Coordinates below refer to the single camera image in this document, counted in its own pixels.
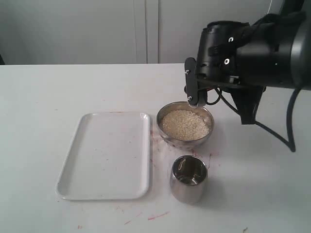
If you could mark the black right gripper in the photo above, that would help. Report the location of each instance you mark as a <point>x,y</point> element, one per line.
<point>215,61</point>

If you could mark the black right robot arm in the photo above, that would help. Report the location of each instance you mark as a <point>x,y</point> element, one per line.
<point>243,59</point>

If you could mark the steel bowl of rice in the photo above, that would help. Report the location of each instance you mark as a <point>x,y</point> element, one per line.
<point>184,127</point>

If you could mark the stainless steel cup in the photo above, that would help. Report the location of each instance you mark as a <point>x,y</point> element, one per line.
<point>188,178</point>

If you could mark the white rectangular plastic tray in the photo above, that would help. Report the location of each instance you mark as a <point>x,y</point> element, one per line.
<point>109,158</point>

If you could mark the white cabinet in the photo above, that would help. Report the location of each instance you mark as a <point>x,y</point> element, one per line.
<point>36,32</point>

